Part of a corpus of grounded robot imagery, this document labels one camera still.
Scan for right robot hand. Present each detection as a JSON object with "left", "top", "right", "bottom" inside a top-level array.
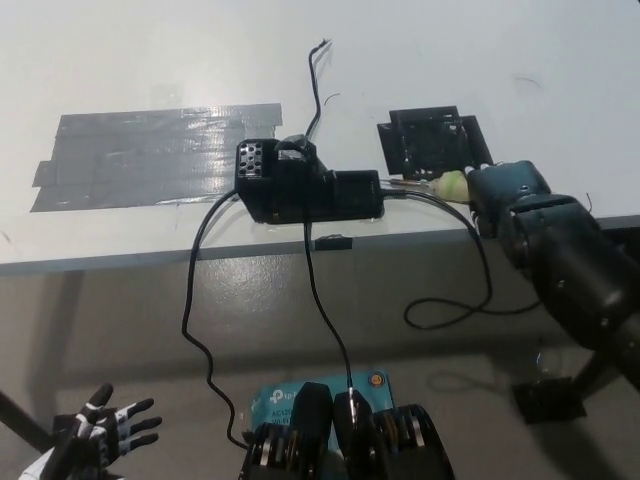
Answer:
[{"left": 467, "top": 159, "right": 556, "bottom": 239}]

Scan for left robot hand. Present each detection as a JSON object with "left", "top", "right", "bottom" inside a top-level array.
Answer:
[{"left": 52, "top": 382, "right": 164, "bottom": 464}]

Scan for soldering iron with taped handle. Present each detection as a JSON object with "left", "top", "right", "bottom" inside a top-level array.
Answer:
[{"left": 388, "top": 169, "right": 474, "bottom": 204}]

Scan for black soldering iron cable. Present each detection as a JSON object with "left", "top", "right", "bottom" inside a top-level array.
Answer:
[{"left": 382, "top": 188, "right": 544, "bottom": 331}]

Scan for black soldering station base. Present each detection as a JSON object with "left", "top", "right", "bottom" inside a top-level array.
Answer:
[{"left": 234, "top": 133, "right": 386, "bottom": 225}]

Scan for black robot torso blocks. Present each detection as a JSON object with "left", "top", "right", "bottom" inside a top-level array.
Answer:
[{"left": 239, "top": 382, "right": 456, "bottom": 480}]

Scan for teal tp-link box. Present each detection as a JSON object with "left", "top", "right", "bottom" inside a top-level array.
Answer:
[{"left": 249, "top": 368, "right": 396, "bottom": 451}]

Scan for small black tape strip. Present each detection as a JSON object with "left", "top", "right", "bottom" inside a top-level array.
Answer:
[{"left": 314, "top": 234, "right": 354, "bottom": 251}]

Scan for black floor tape patch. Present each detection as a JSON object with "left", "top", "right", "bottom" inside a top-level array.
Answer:
[{"left": 510, "top": 377, "right": 587, "bottom": 425}]

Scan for black power cable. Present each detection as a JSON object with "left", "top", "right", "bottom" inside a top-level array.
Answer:
[{"left": 180, "top": 192, "right": 251, "bottom": 449}]

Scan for black cable with metal plug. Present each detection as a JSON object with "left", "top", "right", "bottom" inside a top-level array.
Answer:
[{"left": 302, "top": 219, "right": 362, "bottom": 431}]

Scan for thin black frayed cable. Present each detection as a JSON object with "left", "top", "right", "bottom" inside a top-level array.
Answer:
[{"left": 305, "top": 37, "right": 332, "bottom": 141}]

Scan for grey duct tape patch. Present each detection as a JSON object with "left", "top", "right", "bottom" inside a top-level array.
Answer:
[{"left": 30, "top": 103, "right": 284, "bottom": 214}]

